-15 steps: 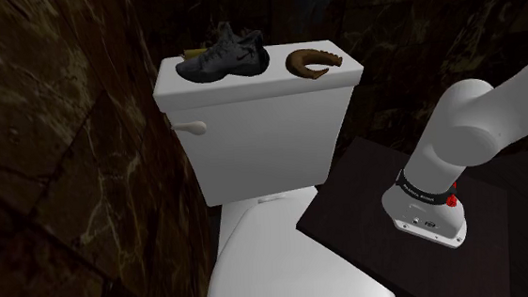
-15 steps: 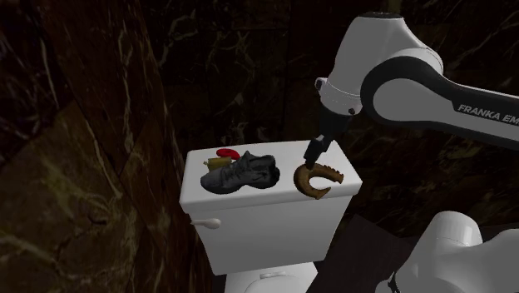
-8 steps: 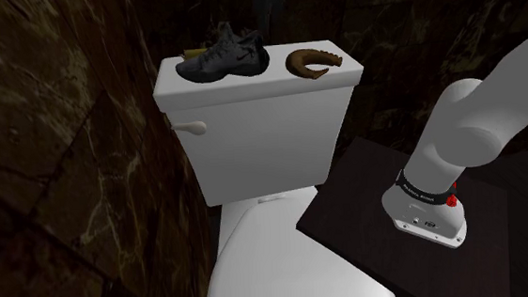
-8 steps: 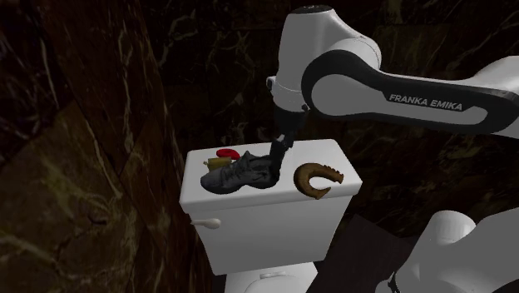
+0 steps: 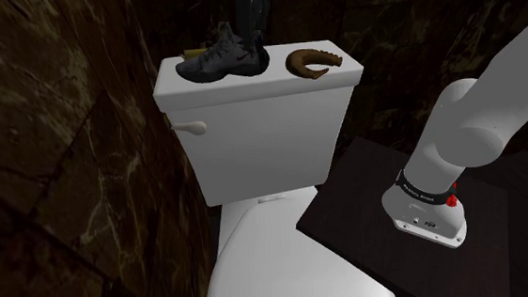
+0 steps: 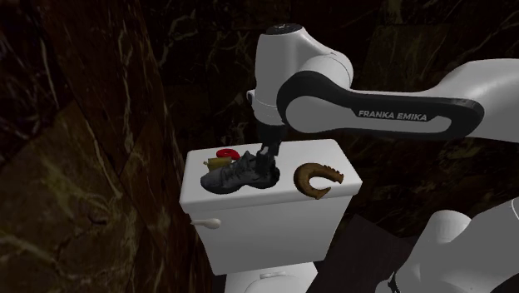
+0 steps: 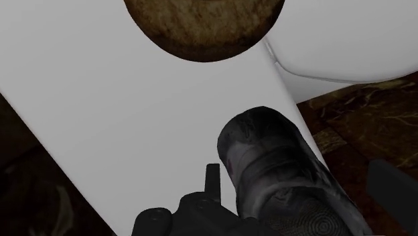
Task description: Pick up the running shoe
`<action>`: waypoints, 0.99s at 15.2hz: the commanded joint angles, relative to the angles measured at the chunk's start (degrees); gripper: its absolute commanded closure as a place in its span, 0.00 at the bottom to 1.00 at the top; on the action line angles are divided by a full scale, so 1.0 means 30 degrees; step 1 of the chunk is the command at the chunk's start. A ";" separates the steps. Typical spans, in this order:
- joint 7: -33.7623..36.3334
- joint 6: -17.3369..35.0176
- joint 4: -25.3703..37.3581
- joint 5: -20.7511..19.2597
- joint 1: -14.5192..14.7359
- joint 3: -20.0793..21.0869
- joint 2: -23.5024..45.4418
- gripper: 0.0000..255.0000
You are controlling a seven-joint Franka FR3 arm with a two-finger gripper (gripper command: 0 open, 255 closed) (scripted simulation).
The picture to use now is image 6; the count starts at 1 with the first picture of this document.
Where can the dark grey sneaker shoe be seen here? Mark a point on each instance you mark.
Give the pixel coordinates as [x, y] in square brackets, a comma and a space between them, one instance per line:
[235, 176]

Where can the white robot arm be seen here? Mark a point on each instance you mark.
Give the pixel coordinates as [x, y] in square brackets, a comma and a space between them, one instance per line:
[300, 52]

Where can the yellow-olive small object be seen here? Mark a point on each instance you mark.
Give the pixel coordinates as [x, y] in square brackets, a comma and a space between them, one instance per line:
[218, 163]

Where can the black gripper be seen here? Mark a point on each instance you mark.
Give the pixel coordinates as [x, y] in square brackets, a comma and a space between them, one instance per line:
[269, 132]

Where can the brown crescent-shaped pastry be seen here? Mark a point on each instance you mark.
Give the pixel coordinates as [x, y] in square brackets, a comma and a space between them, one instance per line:
[310, 178]

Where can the white toilet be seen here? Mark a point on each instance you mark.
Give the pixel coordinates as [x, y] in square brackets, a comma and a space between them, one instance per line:
[263, 235]

